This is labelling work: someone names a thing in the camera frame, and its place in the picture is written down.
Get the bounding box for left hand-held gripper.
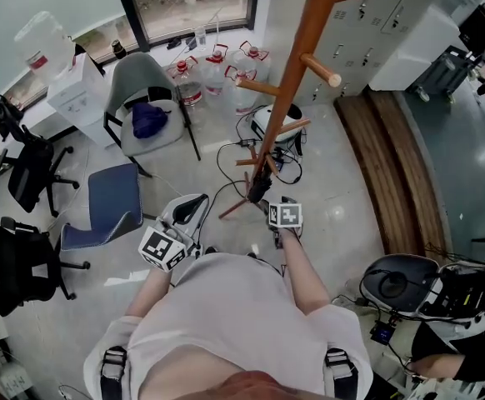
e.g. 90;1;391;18
137;192;210;273

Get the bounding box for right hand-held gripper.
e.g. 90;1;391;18
260;196;304;249

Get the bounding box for brown wooden coat rack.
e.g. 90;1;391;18
217;0;400;221

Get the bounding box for person's right forearm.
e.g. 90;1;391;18
278;233;332;315

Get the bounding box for person's left forearm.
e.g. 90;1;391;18
122;266;178;321

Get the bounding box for small black electronic box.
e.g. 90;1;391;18
268;149;288;175

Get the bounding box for blue fabric chair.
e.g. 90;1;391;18
59;162;144;273

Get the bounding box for white round appliance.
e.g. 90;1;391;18
252;102;309;144

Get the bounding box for dark blue cloth bag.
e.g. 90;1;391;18
131;101;170;141

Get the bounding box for white shirt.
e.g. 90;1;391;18
82;251;373;400

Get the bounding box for wooden curved step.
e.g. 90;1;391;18
332;88;451;263

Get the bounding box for grey shell chair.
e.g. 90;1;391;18
102;51;203;179

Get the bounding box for white cardboard box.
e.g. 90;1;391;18
45;51;118;148

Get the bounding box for black office chair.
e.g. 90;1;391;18
0;92;81;219
0;216;93;319

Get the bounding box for small blue screen device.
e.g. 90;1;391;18
369;317;397;346

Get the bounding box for white desk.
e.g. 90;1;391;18
0;97;78;192

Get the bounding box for dark jar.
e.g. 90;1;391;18
110;38;127;61

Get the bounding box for small clear bottle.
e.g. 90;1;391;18
194;24;208;53

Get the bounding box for grey metal lockers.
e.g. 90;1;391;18
307;0;419;104

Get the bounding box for person's head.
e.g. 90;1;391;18
216;371;307;400

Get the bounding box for black framed window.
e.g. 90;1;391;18
112;0;263;54

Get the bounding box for grey wheeled cart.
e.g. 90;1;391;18
407;45;478;100

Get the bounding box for white cabinet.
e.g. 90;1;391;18
368;3;473;92

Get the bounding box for black electronics assembly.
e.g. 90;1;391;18
416;259;485;321

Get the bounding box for large clear water jug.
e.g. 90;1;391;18
12;9;78;79

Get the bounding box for black monitor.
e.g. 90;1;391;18
457;1;485;63

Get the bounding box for black cable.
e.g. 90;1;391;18
200;141;269;224

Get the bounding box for clear jug red handle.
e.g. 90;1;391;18
231;38;273;79
199;42;230;98
223;64;261;117
165;54;205;108

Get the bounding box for black grey harness strap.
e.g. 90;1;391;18
323;347;360;400
99;345;128;400

